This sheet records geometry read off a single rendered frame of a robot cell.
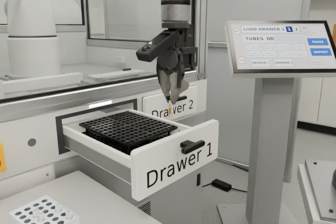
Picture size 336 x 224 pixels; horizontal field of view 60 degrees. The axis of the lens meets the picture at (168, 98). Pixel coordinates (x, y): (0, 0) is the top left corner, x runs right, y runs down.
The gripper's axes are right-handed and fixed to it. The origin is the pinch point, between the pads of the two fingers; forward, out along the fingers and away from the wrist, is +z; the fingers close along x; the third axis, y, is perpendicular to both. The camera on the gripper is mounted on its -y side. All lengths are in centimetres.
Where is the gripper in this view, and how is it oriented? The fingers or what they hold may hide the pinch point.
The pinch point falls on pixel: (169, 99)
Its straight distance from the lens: 78.4
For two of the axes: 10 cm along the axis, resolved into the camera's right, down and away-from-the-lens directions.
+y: 7.2, -1.7, 6.7
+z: 0.0, 9.7, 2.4
